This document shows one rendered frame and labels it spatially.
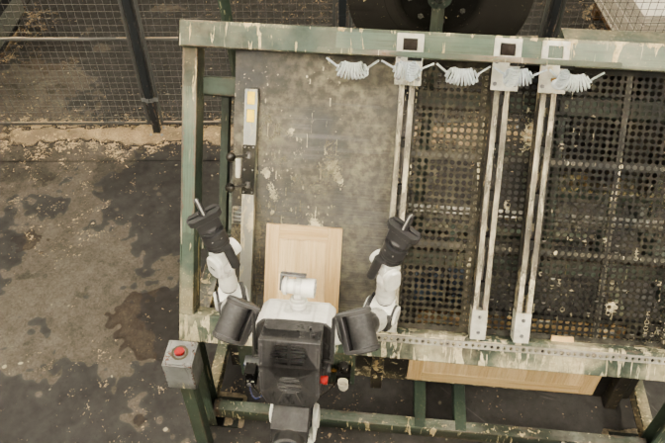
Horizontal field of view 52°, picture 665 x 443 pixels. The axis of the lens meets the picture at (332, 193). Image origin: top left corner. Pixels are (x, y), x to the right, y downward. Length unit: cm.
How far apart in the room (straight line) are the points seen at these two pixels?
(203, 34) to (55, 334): 218
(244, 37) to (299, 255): 90
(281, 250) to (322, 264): 18
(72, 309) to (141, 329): 45
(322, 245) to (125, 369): 160
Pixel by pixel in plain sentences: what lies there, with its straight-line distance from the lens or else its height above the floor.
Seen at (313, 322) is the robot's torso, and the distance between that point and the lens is 228.
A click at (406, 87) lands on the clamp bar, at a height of 172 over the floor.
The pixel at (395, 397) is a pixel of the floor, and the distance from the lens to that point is 372.
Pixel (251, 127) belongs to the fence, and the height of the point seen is 157.
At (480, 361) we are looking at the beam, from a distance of 291.
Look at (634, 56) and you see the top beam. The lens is 273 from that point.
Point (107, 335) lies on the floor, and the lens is 411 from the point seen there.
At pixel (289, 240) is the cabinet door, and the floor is 117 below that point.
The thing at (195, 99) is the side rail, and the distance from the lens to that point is 274.
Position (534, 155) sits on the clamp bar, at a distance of 269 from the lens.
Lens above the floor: 324
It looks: 44 degrees down
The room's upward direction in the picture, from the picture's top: straight up
